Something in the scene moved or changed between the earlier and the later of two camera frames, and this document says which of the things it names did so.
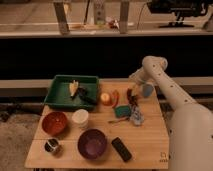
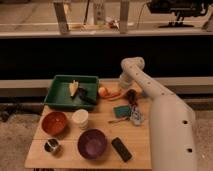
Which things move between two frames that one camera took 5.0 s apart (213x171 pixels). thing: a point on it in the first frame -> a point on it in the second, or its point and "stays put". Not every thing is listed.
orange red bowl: (54, 122) stays put
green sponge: (122, 111) stays put
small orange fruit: (105, 98) -> (101, 91)
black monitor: (181, 9) stays put
